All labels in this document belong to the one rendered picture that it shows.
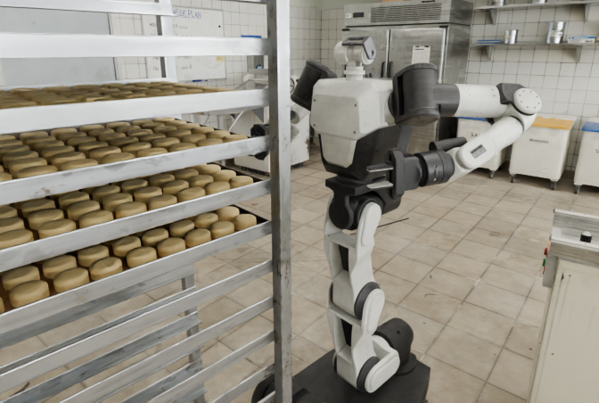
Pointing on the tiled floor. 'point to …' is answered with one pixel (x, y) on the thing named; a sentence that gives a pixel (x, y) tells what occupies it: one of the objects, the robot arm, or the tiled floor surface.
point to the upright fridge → (453, 45)
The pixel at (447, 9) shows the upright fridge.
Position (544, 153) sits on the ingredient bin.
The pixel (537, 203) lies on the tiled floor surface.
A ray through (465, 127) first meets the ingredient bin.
